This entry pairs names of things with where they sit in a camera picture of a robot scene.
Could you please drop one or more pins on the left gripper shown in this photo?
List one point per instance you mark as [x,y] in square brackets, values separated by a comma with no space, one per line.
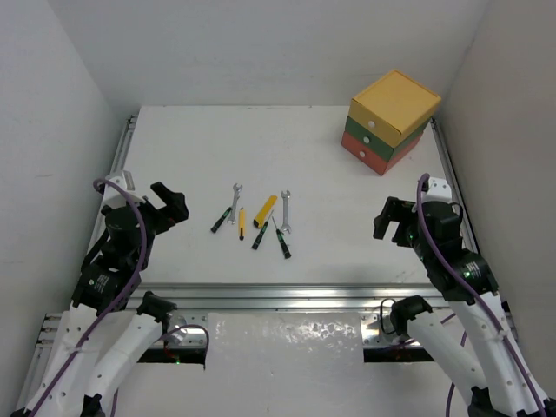
[167,208]

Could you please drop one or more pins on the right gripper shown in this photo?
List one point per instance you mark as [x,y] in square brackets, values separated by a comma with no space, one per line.
[394,207]

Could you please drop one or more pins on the green black screwdriver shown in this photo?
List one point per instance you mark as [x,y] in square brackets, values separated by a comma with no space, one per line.
[284,247]
[261,233]
[221,220]

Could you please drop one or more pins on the small silver wrench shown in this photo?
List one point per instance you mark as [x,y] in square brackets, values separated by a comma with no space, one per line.
[237,190]

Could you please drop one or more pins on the red drawer box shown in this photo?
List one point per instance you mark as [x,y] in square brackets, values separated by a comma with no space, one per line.
[372,159]

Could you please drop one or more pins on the green drawer box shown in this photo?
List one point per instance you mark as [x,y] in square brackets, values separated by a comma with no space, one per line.
[385,151]

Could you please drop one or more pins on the large silver wrench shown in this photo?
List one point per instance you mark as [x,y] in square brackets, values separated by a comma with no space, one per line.
[285,227]

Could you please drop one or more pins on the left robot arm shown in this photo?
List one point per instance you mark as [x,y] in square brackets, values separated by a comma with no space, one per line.
[83,373]

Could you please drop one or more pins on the slim yellow utility knife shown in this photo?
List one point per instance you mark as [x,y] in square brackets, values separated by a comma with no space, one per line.
[241,224]

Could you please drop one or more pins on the wide yellow utility knife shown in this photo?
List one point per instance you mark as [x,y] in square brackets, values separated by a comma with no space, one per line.
[261,216]

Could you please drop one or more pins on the yellow drawer box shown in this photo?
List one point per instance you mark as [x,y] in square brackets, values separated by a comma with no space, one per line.
[393,107]

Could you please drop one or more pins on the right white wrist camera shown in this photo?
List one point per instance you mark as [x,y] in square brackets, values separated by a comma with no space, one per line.
[433,189]

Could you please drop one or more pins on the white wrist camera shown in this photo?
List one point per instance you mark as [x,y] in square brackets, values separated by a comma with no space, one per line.
[433,189]
[123,180]

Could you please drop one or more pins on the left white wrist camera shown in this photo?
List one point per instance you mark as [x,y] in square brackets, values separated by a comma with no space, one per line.
[123,180]

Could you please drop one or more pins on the aluminium left rail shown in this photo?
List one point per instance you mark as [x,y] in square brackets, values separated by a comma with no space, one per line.
[123,145]

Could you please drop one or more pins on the aluminium rail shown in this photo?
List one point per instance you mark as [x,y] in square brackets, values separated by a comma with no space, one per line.
[450,174]
[287,297]
[123,145]

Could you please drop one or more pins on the aluminium right rail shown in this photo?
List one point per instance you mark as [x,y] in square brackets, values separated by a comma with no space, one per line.
[450,174]

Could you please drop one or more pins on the aluminium front rail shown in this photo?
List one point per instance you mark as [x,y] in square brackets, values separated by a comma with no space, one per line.
[287,297]

